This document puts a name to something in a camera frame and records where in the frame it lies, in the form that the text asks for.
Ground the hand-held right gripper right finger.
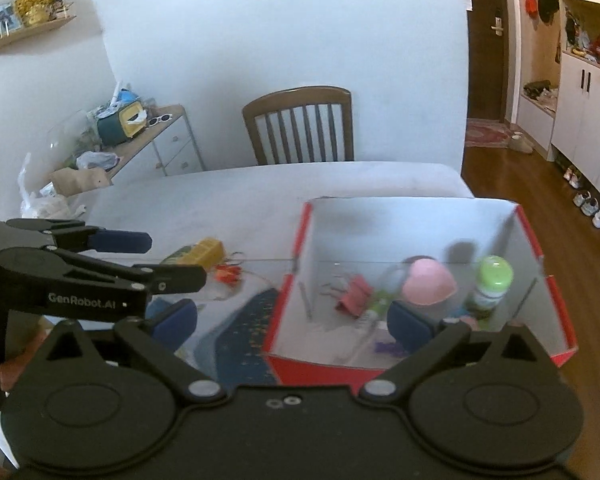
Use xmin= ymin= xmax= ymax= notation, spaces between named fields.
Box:
xmin=359 ymin=302 xmax=556 ymax=403

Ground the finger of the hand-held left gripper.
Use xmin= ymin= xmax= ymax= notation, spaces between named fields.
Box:
xmin=7 ymin=217 xmax=153 ymax=254
xmin=55 ymin=251 xmax=208 ymax=296

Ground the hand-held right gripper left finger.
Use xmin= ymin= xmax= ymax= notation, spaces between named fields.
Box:
xmin=27 ymin=299 xmax=221 ymax=403

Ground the pink plastic cap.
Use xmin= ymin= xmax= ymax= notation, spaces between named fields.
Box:
xmin=401 ymin=258 xmax=457 ymax=307

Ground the red binder clip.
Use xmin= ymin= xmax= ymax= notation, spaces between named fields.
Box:
xmin=322 ymin=275 xmax=375 ymax=317

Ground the green lid bottle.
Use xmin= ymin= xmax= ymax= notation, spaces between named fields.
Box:
xmin=464 ymin=255 xmax=513 ymax=321

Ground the red cardboard box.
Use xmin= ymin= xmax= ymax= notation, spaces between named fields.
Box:
xmin=261 ymin=196 xmax=579 ymax=386

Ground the yellow cardboard box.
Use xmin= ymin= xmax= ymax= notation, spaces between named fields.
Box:
xmin=161 ymin=237 xmax=225 ymax=268

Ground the blue star patterned mat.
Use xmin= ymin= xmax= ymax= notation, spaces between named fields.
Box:
xmin=215 ymin=287 xmax=293 ymax=386

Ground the brown paper bag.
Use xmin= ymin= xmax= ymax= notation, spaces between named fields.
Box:
xmin=50 ymin=167 xmax=112 ymax=196

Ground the white plastic bag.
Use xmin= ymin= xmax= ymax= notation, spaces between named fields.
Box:
xmin=19 ymin=152 xmax=88 ymax=221

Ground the grey plastic bag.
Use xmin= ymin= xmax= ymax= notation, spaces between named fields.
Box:
xmin=76 ymin=151 xmax=121 ymax=171

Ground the white wooden sideboard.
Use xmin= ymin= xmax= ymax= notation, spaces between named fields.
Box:
xmin=55 ymin=105 xmax=206 ymax=186

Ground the teal yellow tissue box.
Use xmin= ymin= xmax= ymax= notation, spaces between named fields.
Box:
xmin=96 ymin=101 xmax=148 ymax=146

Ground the clear glass bowl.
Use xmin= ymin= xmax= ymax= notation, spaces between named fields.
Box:
xmin=47 ymin=110 xmax=101 ymax=166

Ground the red patterned rug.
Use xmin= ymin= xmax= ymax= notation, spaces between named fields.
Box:
xmin=465 ymin=119 xmax=518 ymax=148

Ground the brown wooden chair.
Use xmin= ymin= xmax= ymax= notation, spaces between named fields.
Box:
xmin=242 ymin=86 xmax=355 ymax=166

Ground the row of shoes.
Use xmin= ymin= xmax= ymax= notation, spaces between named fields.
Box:
xmin=562 ymin=165 xmax=600 ymax=236

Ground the white low bench shelf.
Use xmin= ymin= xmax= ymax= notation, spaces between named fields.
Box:
xmin=515 ymin=80 xmax=561 ymax=161

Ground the gold ornament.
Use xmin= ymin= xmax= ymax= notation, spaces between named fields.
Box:
xmin=15 ymin=0 xmax=56 ymax=27

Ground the white shoe cabinet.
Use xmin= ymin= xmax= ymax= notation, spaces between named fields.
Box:
xmin=550 ymin=0 xmax=600 ymax=201

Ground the dark wooden door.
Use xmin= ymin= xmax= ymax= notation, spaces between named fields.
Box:
xmin=462 ymin=0 xmax=506 ymax=123

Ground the black hat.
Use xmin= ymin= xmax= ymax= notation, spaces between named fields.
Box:
xmin=537 ymin=0 xmax=561 ymax=25

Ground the wooden wall shelf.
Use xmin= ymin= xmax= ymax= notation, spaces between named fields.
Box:
xmin=0 ymin=14 xmax=77 ymax=56

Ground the small photo frame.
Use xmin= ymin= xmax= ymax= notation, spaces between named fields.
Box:
xmin=0 ymin=2 xmax=23 ymax=33

